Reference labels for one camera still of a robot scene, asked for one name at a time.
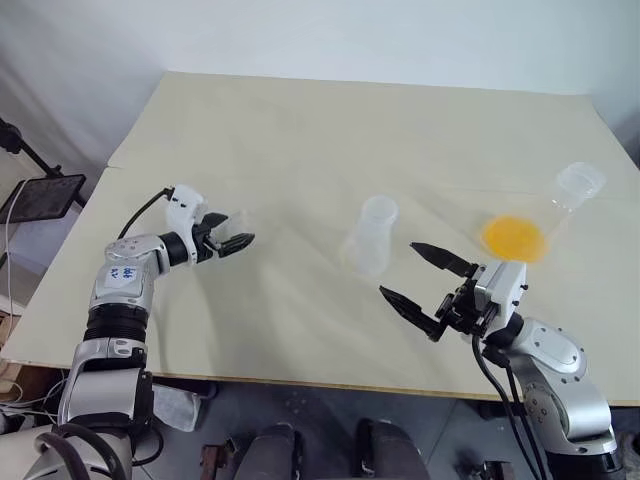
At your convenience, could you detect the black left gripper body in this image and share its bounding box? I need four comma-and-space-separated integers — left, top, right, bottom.
191, 223, 225, 265

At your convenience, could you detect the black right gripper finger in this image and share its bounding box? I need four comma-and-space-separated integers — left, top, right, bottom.
409, 241, 482, 280
378, 284, 445, 344

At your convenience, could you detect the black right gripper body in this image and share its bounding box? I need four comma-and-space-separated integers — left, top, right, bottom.
432, 276, 496, 347

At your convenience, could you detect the orange liquid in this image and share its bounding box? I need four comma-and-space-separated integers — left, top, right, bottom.
480, 214, 551, 265

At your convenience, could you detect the clear plastic cup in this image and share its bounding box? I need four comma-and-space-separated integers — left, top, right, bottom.
339, 195, 401, 279
479, 160, 608, 266

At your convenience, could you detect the dark rounded shape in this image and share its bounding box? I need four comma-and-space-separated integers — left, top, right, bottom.
246, 421, 307, 480
355, 418, 432, 480

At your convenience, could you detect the white plastic bag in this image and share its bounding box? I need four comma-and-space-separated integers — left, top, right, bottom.
151, 382, 205, 434

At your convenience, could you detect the black tablet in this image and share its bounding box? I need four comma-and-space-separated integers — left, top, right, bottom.
0, 172, 88, 225

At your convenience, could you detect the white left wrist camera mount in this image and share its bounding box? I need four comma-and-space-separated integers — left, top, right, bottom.
163, 184, 211, 265

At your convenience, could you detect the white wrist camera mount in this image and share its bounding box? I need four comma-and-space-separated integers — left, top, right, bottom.
471, 259, 529, 335
163, 184, 211, 265

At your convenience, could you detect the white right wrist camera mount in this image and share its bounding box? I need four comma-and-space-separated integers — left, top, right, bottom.
471, 259, 529, 335

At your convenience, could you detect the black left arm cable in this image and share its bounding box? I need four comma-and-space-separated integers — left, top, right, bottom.
116, 186, 176, 242

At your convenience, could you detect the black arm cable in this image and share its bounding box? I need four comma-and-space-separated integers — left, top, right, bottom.
469, 333, 547, 480
487, 347, 551, 480
116, 186, 176, 242

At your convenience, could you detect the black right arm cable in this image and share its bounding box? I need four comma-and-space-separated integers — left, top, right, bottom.
487, 347, 551, 480
469, 333, 547, 480

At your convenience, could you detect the rusty metal bracket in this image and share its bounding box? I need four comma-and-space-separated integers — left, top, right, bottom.
199, 433, 242, 480

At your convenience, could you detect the thick black body cable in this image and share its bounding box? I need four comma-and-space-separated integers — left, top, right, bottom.
33, 422, 109, 480

